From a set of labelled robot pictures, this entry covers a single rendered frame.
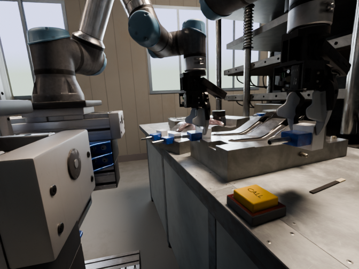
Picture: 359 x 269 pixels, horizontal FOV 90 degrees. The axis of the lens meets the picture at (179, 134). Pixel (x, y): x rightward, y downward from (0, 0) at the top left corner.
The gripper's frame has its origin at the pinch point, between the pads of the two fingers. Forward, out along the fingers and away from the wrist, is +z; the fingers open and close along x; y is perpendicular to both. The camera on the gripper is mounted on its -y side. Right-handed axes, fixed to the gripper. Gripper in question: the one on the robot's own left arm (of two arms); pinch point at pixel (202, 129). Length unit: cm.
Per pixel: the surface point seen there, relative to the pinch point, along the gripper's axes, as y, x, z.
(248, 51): -76, -68, -46
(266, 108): -78, -50, -2
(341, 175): -28.4, 28.1, 11.7
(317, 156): -32.6, 18.7, 9.5
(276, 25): -82, -47, -58
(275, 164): -14.6, 18.7, 9.4
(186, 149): 2.4, -11.3, 9.5
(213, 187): 7.1, 19.8, 11.5
